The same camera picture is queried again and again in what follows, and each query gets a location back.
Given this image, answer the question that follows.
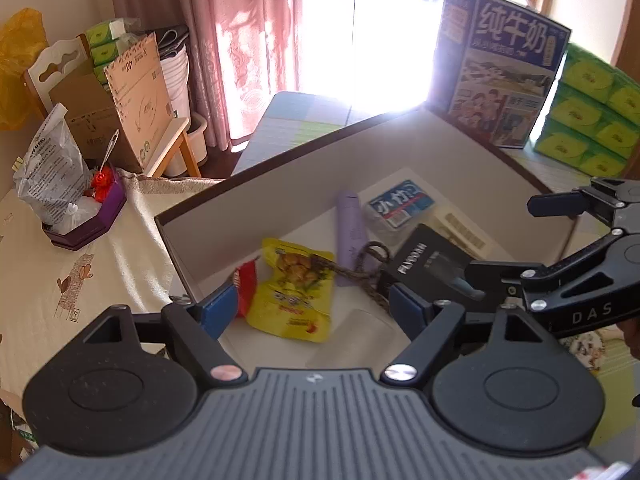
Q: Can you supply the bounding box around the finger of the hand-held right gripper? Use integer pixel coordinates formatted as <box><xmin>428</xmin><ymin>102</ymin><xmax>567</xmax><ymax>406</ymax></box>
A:
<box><xmin>462</xmin><ymin>232</ymin><xmax>640</xmax><ymax>307</ymax></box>
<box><xmin>527</xmin><ymin>177</ymin><xmax>640</xmax><ymax>229</ymax></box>

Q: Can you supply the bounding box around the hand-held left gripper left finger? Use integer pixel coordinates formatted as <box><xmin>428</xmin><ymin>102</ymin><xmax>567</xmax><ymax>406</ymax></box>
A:
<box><xmin>82</xmin><ymin>282</ymin><xmax>248</xmax><ymax>391</ymax></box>

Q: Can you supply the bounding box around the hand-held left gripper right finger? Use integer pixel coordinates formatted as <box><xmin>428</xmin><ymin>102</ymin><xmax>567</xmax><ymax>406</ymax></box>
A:
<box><xmin>380</xmin><ymin>282</ymin><xmax>547</xmax><ymax>391</ymax></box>

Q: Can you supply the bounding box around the red snack packet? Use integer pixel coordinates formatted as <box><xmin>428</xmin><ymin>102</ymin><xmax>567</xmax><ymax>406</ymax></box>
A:
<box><xmin>232</xmin><ymin>260</ymin><xmax>259</xmax><ymax>318</ymax></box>

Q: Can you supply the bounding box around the black product box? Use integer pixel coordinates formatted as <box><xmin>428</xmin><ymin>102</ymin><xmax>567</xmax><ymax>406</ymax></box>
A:
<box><xmin>377</xmin><ymin>224</ymin><xmax>488</xmax><ymax>306</ymax></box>

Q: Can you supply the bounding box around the braided keychain cord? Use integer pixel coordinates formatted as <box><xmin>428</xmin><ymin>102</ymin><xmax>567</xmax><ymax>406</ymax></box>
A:
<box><xmin>335</xmin><ymin>242</ymin><xmax>392</xmax><ymax>316</ymax></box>

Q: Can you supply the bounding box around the purple cosmetic tube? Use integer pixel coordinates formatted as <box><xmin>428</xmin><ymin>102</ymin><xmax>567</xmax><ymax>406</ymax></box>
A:
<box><xmin>335</xmin><ymin>189</ymin><xmax>378</xmax><ymax>287</ymax></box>

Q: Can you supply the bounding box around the blue and white packet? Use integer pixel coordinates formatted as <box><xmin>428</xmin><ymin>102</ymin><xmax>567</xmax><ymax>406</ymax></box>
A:
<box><xmin>364</xmin><ymin>180</ymin><xmax>436</xmax><ymax>233</ymax></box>

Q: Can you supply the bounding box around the large brown cardboard box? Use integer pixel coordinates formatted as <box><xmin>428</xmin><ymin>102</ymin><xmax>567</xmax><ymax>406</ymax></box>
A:
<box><xmin>154</xmin><ymin>102</ymin><xmax>581</xmax><ymax>376</ymax></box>

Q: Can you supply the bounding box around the yellow snack packet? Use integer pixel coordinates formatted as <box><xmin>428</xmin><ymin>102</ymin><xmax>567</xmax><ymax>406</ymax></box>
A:
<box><xmin>247</xmin><ymin>237</ymin><xmax>336</xmax><ymax>343</ymax></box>

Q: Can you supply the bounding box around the stack of green tissue packs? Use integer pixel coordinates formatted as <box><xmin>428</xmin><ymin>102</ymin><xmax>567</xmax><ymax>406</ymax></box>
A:
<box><xmin>531</xmin><ymin>42</ymin><xmax>640</xmax><ymax>178</ymax></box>

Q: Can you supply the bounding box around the beige printed cloth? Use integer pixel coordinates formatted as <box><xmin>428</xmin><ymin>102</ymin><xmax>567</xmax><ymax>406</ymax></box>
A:
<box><xmin>0</xmin><ymin>169</ymin><xmax>227</xmax><ymax>411</ymax></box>

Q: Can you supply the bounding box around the printed milk carton box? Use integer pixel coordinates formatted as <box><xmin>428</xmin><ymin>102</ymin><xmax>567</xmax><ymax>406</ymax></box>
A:
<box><xmin>427</xmin><ymin>0</ymin><xmax>572</xmax><ymax>150</ymax></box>

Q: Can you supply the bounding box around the purple tray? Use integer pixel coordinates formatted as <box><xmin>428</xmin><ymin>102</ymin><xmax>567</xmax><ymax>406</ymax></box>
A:
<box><xmin>41</xmin><ymin>166</ymin><xmax>129</xmax><ymax>252</ymax></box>

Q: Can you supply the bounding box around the light wooden stool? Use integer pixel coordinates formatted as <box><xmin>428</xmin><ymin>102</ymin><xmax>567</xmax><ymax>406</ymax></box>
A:
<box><xmin>144</xmin><ymin>117</ymin><xmax>203</xmax><ymax>179</ymax></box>

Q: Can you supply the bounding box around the red wrapped candy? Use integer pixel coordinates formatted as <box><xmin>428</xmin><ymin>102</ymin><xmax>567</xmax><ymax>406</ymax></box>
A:
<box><xmin>89</xmin><ymin>170</ymin><xmax>114</xmax><ymax>202</ymax></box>

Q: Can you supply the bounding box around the metal spoon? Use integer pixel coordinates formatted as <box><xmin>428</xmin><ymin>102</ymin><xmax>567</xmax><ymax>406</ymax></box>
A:
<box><xmin>97</xmin><ymin>129</ymin><xmax>121</xmax><ymax>177</ymax></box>

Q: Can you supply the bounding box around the clear printed plastic bag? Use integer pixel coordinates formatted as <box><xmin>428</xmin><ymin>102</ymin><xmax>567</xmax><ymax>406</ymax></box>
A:
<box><xmin>12</xmin><ymin>102</ymin><xmax>96</xmax><ymax>236</ymax></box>

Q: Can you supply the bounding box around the white plastic bucket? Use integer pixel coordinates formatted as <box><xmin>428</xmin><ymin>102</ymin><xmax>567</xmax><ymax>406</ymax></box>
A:
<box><xmin>159</xmin><ymin>42</ymin><xmax>209</xmax><ymax>177</ymax></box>

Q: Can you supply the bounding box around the dark folded bag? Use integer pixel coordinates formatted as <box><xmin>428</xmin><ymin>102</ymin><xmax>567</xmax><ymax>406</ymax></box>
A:
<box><xmin>154</xmin><ymin>25</ymin><xmax>190</xmax><ymax>59</ymax></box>

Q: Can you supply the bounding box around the pink curtain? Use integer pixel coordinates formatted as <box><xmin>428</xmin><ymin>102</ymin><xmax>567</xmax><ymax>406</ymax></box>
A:
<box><xmin>112</xmin><ymin>0</ymin><xmax>307</xmax><ymax>152</ymax></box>

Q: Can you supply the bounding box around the green tissue pack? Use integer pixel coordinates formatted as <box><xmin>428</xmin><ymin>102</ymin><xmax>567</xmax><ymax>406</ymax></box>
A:
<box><xmin>85</xmin><ymin>19</ymin><xmax>126</xmax><ymax>44</ymax></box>
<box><xmin>90</xmin><ymin>41</ymin><xmax>123</xmax><ymax>66</ymax></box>

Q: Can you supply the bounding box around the white scalloped cardboard piece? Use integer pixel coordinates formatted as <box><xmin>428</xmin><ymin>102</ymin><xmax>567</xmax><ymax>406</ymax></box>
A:
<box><xmin>24</xmin><ymin>34</ymin><xmax>94</xmax><ymax>117</ymax></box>

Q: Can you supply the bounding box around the yellow plastic bag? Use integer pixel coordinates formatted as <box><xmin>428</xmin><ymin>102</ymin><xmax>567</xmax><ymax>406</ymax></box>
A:
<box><xmin>0</xmin><ymin>7</ymin><xmax>49</xmax><ymax>132</ymax></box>

